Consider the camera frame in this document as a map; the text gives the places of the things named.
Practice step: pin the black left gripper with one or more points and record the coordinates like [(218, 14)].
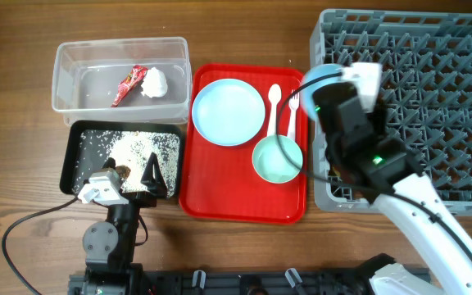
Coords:
[(156, 186)]

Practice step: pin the white napkin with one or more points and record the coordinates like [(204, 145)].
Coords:
[(154, 84)]

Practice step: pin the red ketchup packet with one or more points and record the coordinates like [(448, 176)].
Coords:
[(136, 75)]

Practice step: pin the small light blue bowl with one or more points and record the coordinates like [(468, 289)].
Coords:
[(317, 72)]

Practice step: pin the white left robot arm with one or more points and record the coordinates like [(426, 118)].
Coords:
[(109, 245)]

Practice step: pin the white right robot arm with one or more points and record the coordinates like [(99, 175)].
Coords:
[(390, 178)]

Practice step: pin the black waste tray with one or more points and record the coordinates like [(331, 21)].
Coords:
[(68, 170)]

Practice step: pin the grey dishwasher rack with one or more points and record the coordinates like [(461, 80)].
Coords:
[(426, 84)]

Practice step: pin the spilled rice pile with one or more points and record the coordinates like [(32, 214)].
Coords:
[(131, 151)]

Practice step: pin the clear plastic bin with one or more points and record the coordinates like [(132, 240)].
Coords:
[(86, 76)]

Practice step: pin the light blue plate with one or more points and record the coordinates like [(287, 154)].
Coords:
[(228, 112)]

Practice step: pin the mint green bowl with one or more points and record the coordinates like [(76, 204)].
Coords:
[(277, 159)]

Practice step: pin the white plastic spoon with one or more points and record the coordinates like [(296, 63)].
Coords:
[(274, 96)]

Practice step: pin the pink plastic fork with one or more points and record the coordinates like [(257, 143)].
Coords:
[(293, 105)]

